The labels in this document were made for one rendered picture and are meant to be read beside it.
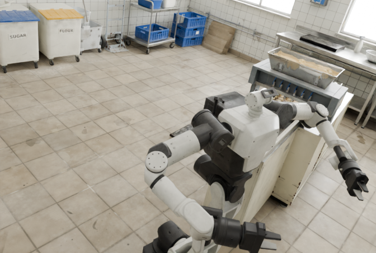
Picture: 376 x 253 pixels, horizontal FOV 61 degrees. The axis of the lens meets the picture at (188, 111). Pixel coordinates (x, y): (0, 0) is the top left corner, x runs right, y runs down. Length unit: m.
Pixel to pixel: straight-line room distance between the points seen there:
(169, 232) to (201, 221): 1.15
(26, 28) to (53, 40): 0.42
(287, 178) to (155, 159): 2.00
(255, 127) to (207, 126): 0.22
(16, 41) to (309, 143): 3.78
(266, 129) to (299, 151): 1.46
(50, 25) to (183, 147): 3.97
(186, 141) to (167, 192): 0.20
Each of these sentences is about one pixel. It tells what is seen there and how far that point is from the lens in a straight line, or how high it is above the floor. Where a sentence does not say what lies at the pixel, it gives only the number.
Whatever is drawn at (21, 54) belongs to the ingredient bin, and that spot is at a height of 0.25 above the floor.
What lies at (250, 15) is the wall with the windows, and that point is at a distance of 6.67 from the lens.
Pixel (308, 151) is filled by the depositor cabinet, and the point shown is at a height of 0.67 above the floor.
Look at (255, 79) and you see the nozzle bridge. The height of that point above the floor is 1.06.
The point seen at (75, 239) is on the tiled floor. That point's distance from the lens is 2.60.
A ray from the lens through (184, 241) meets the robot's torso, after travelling 2.18.
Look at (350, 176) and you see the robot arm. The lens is 1.64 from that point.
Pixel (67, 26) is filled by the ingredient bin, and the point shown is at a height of 0.58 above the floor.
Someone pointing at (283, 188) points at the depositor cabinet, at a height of 0.22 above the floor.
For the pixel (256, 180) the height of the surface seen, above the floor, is 0.68.
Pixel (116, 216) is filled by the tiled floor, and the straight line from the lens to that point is 2.72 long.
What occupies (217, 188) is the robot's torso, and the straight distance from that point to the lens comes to 1.58.
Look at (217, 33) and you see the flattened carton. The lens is 6.90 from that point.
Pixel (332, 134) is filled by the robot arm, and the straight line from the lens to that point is 1.78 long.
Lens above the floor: 2.03
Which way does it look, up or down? 29 degrees down
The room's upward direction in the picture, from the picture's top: 11 degrees clockwise
